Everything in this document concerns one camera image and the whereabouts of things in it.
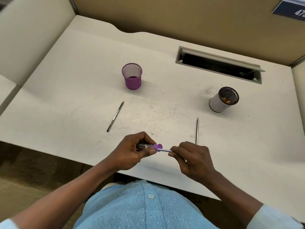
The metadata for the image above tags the cream side divider panel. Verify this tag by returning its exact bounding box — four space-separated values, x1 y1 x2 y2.
0 0 77 86
291 54 305 135

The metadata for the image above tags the purple clear tube sharpener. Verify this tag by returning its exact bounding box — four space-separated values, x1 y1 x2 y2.
137 143 163 152

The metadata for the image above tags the tan back partition panel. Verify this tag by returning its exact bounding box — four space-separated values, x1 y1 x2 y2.
68 0 305 67

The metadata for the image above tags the white cup with black rim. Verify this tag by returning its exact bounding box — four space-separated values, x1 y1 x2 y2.
209 87 240 113

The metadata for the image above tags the grey desk cable tray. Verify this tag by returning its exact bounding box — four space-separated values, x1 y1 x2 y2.
175 46 266 85

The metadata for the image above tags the dark blue number sign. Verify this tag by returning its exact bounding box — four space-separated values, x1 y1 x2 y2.
271 0 305 22

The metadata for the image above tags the purple mesh pencil cup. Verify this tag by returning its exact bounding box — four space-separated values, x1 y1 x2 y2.
121 63 143 90

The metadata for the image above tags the white shoe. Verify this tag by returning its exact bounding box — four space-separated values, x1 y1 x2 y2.
105 181 125 189

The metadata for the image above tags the light blue patterned shirt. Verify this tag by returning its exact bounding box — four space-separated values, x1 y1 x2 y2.
0 180 304 229

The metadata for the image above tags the person's left forearm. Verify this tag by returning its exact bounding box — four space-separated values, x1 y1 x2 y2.
9 159 119 229

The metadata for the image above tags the person's left hand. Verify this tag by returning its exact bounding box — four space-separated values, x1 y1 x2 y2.
108 131 158 171

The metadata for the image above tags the person's right forearm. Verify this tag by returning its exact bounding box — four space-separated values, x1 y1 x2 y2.
205 170 264 227

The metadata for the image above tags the person's right hand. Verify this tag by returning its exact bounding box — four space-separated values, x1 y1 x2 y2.
168 141 219 184

